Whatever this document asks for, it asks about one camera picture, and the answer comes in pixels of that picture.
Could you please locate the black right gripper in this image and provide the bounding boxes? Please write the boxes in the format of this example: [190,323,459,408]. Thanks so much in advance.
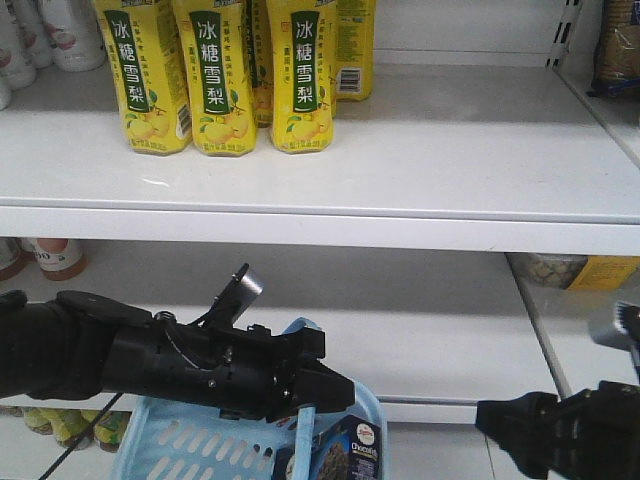
[475,381,639,479]

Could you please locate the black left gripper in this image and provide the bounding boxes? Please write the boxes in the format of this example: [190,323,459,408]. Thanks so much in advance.
[99,312,355,422]

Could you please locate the blue Chocofello cookie box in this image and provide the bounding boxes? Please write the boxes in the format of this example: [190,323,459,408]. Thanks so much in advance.
[272,413,384,480]

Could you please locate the light blue plastic basket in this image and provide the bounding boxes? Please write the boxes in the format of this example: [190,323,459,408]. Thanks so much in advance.
[110,317,390,480]

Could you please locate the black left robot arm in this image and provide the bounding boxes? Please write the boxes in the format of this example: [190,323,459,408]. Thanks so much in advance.
[1,290,355,422]

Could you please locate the clear nut tray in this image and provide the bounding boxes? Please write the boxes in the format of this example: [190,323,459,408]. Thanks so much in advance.
[508,252,639,291]

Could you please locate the white shelf unit base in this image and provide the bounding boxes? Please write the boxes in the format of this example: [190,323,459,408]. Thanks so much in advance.
[1,1,639,479]

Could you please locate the yellow pear drink bottles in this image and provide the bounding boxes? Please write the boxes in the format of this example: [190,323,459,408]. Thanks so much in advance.
[94,1,376,157]

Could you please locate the white drink bottles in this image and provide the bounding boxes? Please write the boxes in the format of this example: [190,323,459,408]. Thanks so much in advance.
[1,1,106,109]

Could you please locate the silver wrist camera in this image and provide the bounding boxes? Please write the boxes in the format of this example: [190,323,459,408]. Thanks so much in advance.
[202,263,264,328]

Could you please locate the black cable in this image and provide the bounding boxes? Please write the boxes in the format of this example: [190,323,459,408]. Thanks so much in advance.
[34,392,124,480]

